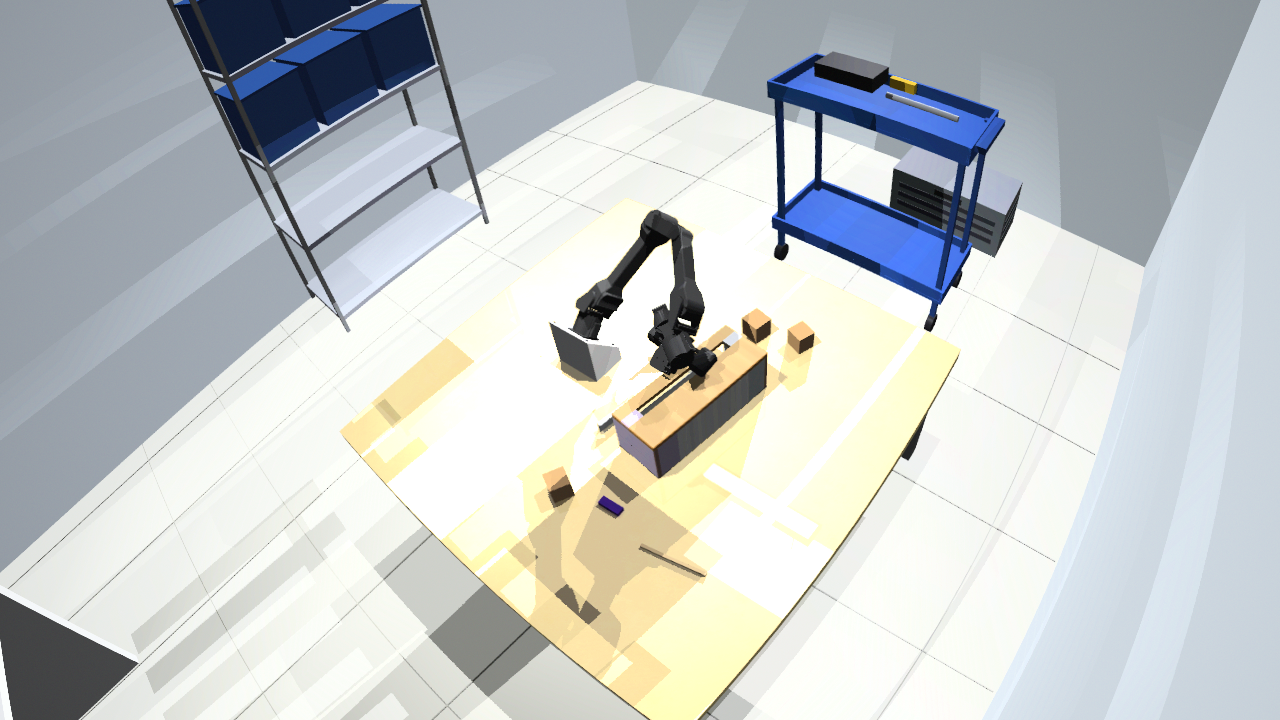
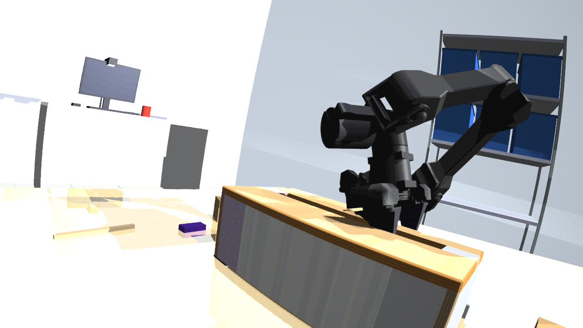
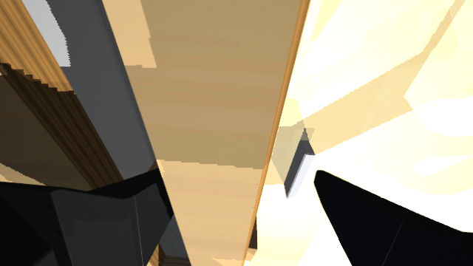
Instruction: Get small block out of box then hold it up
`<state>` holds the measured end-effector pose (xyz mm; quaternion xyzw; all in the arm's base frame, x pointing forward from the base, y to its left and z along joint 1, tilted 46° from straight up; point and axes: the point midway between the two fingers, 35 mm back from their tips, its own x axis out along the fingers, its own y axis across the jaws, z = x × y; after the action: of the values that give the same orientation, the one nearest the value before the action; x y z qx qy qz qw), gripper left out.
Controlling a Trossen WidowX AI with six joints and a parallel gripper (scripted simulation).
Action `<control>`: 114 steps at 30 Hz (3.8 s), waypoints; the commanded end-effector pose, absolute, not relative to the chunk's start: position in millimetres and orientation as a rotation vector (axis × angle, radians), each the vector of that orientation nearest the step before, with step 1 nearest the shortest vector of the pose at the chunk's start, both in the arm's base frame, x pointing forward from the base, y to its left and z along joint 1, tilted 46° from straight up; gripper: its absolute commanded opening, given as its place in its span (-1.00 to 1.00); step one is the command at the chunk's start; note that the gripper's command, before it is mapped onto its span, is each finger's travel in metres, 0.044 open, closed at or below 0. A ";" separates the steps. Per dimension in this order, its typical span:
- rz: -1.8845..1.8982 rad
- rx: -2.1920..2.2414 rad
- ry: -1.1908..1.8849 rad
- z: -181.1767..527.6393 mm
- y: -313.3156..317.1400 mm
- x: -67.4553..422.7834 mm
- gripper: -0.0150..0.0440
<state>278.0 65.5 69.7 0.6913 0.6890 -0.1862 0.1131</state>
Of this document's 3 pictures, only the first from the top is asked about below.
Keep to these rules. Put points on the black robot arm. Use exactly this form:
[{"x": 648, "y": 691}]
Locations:
[{"x": 676, "y": 351}]

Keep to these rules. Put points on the small purple block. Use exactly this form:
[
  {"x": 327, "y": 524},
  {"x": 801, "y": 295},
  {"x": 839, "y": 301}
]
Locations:
[{"x": 611, "y": 506}]

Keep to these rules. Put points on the long cream bar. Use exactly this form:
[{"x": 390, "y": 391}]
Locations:
[{"x": 674, "y": 560}]

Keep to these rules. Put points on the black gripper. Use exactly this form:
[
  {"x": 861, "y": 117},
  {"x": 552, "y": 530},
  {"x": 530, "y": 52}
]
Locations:
[{"x": 704, "y": 358}]

